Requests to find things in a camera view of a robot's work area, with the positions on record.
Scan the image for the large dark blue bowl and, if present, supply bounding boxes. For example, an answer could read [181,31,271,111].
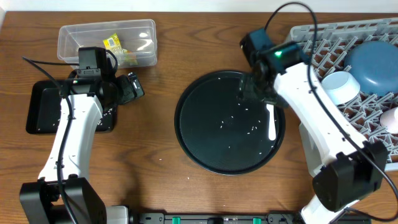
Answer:
[344,41,397,96]

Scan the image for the white plastic spoon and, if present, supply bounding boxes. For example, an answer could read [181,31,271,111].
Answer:
[266,104,276,141]

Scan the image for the pink cup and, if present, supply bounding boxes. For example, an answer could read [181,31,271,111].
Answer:
[380,108,398,134]

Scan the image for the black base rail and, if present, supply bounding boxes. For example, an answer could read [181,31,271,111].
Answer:
[136,212,373,224]

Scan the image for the clear plastic bin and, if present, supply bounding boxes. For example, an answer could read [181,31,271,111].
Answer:
[57,19,157,68]

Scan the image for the light blue small bowl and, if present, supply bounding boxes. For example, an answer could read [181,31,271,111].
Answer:
[321,71,360,105]

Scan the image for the yellow snack wrapper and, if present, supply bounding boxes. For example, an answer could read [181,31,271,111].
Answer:
[103,33,137,67]

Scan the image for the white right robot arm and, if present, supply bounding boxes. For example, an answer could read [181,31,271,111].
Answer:
[239,29,391,223]

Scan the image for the black rectangular waste tray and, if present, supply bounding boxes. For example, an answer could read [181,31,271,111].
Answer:
[25,80,118,135]

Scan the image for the pile of rice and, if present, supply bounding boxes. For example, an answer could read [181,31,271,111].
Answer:
[98,108,114,127]

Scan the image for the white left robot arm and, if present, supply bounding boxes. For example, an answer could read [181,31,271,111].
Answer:
[19,47,145,223]

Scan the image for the round black serving tray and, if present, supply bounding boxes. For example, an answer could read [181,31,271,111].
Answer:
[174,70,285,175]

